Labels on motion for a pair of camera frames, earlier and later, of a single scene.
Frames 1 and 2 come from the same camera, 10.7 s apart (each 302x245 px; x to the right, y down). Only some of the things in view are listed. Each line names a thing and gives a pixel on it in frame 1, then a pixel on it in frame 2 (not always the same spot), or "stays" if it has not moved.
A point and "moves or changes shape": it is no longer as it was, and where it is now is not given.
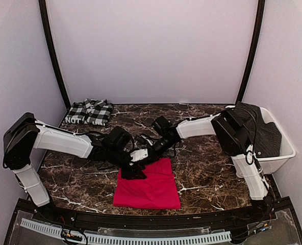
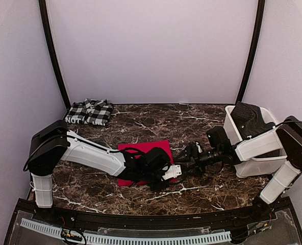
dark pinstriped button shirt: [266, 137] stays
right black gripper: [153, 155] -> [199, 169]
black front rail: [105, 218] stays
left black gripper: [130, 174] -> [155, 186]
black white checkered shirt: [92, 112] stays
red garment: [158, 191] moves or changes shape
